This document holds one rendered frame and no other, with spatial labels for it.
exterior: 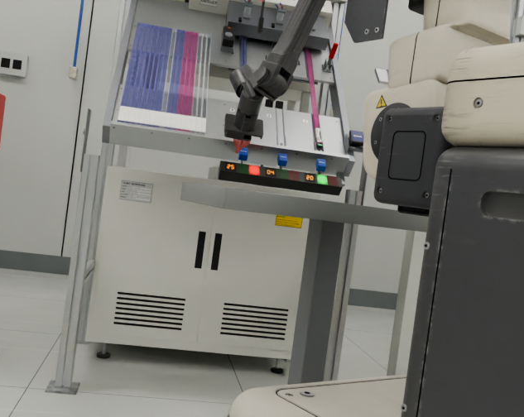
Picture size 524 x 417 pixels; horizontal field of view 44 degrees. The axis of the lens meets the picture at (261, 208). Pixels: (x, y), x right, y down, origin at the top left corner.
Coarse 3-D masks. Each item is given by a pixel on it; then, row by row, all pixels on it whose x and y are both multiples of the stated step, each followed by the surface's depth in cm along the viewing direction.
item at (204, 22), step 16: (144, 0) 218; (160, 0) 220; (144, 16) 212; (160, 16) 214; (176, 16) 216; (192, 16) 218; (208, 16) 220; (224, 16) 222; (208, 32) 213; (128, 48) 198; (240, 48) 211; (256, 48) 213; (272, 48) 214; (224, 64) 203; (240, 64) 205; (256, 64) 207; (304, 64) 212; (320, 64) 214; (304, 80) 213; (320, 80) 208
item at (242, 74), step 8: (232, 72) 168; (240, 72) 166; (248, 72) 165; (256, 72) 159; (264, 72) 157; (232, 80) 167; (240, 80) 164; (256, 80) 158; (264, 80) 158; (256, 88) 159; (240, 96) 167; (272, 96) 164
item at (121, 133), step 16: (112, 128) 172; (128, 128) 172; (144, 128) 172; (160, 128) 173; (128, 144) 176; (144, 144) 176; (160, 144) 176; (176, 144) 176; (192, 144) 176; (208, 144) 177; (224, 144) 177; (256, 144) 177; (272, 144) 178; (256, 160) 181; (272, 160) 181; (288, 160) 181; (304, 160) 182; (336, 160) 182
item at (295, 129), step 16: (208, 112) 186; (224, 112) 187; (272, 112) 192; (288, 112) 193; (208, 128) 181; (272, 128) 187; (288, 128) 188; (304, 128) 190; (320, 128) 191; (336, 128) 193; (288, 144) 183; (304, 144) 185; (336, 144) 188
